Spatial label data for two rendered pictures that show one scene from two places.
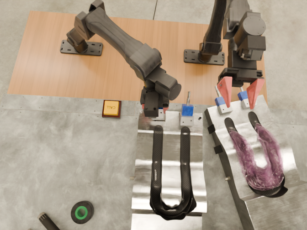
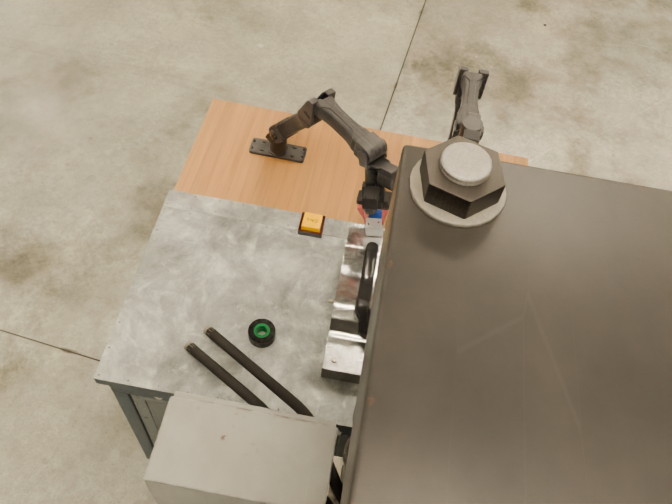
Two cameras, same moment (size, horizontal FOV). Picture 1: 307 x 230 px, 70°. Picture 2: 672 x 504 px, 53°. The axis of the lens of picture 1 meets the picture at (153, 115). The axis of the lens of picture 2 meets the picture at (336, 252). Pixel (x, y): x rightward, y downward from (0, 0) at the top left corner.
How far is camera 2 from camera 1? 1.34 m
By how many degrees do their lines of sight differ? 18
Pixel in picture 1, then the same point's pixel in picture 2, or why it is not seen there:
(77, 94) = (267, 203)
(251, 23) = (470, 121)
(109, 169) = (300, 294)
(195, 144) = not seen: hidden behind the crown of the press
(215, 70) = not seen: hidden behind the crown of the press
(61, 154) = (239, 268)
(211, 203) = not seen: hidden behind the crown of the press
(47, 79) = (228, 180)
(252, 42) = (468, 134)
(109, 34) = (339, 120)
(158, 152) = (369, 272)
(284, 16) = (614, 171)
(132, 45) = (359, 132)
